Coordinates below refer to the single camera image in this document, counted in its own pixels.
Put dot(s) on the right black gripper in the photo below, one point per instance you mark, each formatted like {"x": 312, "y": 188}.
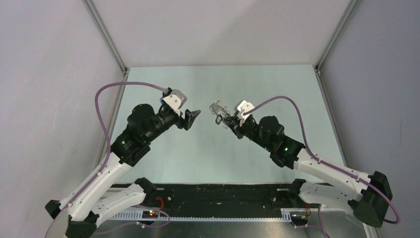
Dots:
{"x": 234, "y": 123}

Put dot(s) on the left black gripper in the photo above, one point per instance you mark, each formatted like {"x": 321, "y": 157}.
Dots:
{"x": 189, "y": 117}

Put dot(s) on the metal disc with keyrings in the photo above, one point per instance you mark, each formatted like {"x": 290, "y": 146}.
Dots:
{"x": 216, "y": 108}

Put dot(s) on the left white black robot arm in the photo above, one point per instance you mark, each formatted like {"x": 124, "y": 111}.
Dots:
{"x": 84, "y": 210}

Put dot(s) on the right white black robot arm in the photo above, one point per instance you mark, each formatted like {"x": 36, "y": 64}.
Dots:
{"x": 367, "y": 196}

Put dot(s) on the left controller board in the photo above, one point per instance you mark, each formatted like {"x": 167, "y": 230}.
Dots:
{"x": 149, "y": 214}

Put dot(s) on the controller board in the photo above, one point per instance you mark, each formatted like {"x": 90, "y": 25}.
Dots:
{"x": 149, "y": 214}
{"x": 299, "y": 220}

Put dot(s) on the right controller board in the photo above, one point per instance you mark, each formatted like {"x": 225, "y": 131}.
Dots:
{"x": 299, "y": 220}

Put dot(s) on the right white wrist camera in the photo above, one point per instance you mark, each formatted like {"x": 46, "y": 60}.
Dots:
{"x": 243, "y": 111}

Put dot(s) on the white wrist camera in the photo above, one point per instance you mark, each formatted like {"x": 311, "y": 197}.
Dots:
{"x": 243, "y": 111}
{"x": 175, "y": 99}

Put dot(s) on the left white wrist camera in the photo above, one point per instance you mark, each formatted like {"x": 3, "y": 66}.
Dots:
{"x": 175, "y": 99}

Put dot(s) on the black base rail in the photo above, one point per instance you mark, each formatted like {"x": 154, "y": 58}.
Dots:
{"x": 229, "y": 201}

